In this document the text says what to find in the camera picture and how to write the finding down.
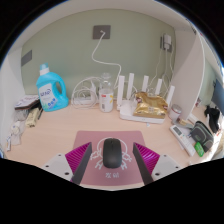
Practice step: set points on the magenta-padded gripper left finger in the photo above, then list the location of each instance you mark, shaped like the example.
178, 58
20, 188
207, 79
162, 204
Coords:
57, 164

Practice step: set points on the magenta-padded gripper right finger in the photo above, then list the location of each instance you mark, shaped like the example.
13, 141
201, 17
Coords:
166, 164

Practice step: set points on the black computer mouse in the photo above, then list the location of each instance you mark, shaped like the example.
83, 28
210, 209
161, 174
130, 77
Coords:
112, 153

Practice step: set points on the pink mouse pad with sheep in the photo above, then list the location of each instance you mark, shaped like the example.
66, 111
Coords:
128, 136

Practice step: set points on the white remote control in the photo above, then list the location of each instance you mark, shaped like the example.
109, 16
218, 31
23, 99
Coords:
182, 139

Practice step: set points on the small green bottle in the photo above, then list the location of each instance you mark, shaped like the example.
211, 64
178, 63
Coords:
199, 149

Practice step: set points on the black zip pouch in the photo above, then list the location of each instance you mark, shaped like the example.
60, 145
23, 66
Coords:
202, 133

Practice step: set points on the white and yellow snack packet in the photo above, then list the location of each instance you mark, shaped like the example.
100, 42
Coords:
15, 131

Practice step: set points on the black pen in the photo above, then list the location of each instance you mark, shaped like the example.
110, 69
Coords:
40, 114

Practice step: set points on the white and blue packet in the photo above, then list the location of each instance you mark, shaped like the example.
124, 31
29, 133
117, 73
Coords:
8, 144

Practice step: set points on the cream cardboard box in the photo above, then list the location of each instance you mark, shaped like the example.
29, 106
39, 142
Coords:
32, 117

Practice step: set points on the small round tin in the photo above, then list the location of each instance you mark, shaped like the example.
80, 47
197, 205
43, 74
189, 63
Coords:
175, 111

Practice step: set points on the gold foil bag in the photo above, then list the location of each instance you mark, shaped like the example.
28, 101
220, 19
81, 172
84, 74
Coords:
150, 106

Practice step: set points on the clear plastic bag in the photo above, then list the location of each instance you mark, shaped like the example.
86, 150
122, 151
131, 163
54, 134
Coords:
20, 115

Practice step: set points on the white router with antennas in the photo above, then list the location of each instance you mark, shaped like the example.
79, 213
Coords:
126, 111

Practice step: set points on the black bag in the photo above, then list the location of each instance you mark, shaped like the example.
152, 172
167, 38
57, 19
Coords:
212, 116

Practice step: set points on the white power strip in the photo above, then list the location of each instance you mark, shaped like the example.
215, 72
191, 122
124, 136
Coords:
83, 101

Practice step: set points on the stack of magazines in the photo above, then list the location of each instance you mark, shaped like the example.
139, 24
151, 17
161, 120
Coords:
26, 101

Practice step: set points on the blue laundry detergent bottle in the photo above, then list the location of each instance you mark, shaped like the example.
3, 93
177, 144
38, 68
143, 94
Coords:
50, 93

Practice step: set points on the clear plastic jar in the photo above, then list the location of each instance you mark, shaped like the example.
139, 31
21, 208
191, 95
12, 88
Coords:
106, 98

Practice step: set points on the black monitor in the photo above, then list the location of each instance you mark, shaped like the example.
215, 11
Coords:
218, 96

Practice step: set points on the grey wall vent plate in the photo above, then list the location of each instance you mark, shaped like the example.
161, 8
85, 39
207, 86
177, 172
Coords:
26, 58

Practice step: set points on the white wall chargers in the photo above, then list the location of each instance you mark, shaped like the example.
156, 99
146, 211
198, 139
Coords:
166, 41

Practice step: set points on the grey wall socket plate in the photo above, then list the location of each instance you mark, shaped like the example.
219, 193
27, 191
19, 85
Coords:
101, 32

